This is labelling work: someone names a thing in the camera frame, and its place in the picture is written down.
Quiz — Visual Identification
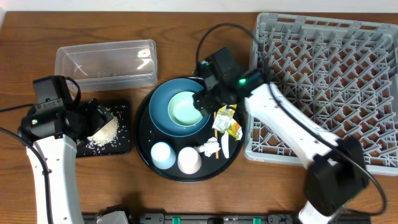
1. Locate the pale green bowl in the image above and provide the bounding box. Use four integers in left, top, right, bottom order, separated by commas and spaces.
168, 91, 203, 127

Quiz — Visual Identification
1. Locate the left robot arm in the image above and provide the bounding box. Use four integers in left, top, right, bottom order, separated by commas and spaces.
18, 75, 113, 223

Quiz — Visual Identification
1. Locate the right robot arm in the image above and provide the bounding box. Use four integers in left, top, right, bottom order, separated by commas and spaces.
193, 47, 369, 223

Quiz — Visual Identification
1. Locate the grey dishwasher rack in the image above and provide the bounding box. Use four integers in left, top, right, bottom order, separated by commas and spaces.
250, 12, 397, 176

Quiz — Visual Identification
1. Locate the pile of rice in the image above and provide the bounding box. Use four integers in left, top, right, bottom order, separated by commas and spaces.
85, 106, 131, 156

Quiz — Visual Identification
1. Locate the green yellow snack wrapper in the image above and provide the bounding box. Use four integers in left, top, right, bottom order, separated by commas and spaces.
212, 105, 237, 133

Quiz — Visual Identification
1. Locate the black rectangular tray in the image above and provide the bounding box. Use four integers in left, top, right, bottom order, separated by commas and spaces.
76, 99, 132, 157

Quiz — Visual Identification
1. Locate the orange green torn wrapper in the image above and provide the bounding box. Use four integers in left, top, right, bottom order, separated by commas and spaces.
227, 120, 243, 141

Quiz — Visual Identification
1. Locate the white plastic spoon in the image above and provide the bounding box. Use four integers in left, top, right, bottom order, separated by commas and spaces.
221, 132, 229, 159

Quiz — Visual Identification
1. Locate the crumpled white tissue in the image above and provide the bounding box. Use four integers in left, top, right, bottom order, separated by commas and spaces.
194, 137, 221, 157

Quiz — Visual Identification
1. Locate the clear plastic bin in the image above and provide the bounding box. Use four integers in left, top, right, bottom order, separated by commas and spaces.
54, 39, 158, 92

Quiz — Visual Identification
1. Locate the wooden chopstick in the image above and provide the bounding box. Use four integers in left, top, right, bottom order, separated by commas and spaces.
213, 112, 219, 159

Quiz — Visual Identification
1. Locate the round black serving tray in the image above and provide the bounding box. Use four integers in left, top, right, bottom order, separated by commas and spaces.
134, 78, 244, 182

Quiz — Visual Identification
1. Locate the light blue cup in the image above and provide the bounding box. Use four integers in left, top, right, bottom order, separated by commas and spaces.
150, 142, 176, 170

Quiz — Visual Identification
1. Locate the white pink cup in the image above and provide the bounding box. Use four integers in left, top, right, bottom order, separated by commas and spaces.
177, 147, 201, 175

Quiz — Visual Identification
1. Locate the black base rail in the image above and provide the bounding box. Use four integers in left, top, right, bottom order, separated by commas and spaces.
81, 212, 304, 224

